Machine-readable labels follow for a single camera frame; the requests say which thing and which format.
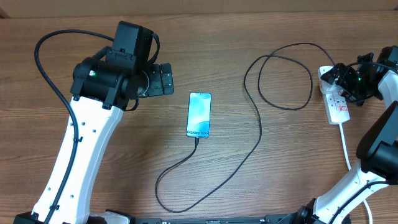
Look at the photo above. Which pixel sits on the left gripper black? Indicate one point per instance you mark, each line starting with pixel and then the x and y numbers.
pixel 157 88

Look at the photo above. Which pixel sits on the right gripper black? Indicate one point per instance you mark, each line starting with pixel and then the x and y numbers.
pixel 359 99

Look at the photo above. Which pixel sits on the Samsung Galaxy smartphone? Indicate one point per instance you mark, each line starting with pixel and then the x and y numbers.
pixel 199 111

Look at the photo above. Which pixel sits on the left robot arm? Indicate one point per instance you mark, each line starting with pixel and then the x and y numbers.
pixel 102 87

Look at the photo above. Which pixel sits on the white charger plug adapter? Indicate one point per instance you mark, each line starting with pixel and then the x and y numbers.
pixel 327 88

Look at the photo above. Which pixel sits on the white power strip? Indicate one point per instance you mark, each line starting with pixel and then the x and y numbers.
pixel 335 104

